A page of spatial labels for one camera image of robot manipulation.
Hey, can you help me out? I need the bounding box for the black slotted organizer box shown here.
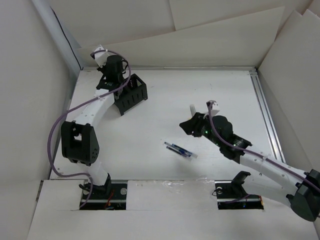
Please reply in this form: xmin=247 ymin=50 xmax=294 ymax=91
xmin=114 ymin=73 xmax=148 ymax=116

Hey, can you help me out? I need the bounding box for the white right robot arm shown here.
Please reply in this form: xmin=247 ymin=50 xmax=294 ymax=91
xmin=179 ymin=112 xmax=320 ymax=222

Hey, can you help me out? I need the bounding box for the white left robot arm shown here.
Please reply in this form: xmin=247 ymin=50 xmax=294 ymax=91
xmin=61 ymin=50 xmax=127 ymax=199

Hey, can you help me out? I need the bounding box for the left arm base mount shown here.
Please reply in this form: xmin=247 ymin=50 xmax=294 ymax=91
xmin=79 ymin=181 xmax=128 ymax=211

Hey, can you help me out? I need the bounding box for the blue grip gel pen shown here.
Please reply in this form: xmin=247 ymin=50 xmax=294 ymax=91
xmin=164 ymin=142 xmax=198 ymax=159

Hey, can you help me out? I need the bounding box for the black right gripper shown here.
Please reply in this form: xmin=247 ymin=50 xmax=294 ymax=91
xmin=179 ymin=112 xmax=223 ymax=148

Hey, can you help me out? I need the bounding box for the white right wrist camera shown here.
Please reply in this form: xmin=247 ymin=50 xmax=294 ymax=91
xmin=206 ymin=100 xmax=220 ymax=117

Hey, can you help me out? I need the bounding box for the orange cap highlighter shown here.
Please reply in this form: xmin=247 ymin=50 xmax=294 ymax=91
xmin=189 ymin=104 xmax=197 ymax=117

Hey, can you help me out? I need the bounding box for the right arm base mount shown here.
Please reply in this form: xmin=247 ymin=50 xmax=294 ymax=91
xmin=211 ymin=171 xmax=264 ymax=210

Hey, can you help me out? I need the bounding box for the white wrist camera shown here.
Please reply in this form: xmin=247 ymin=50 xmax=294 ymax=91
xmin=90 ymin=44 xmax=109 ymax=67
xmin=206 ymin=100 xmax=220 ymax=117

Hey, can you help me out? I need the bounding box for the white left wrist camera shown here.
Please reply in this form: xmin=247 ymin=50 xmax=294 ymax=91
xmin=90 ymin=44 xmax=109 ymax=67

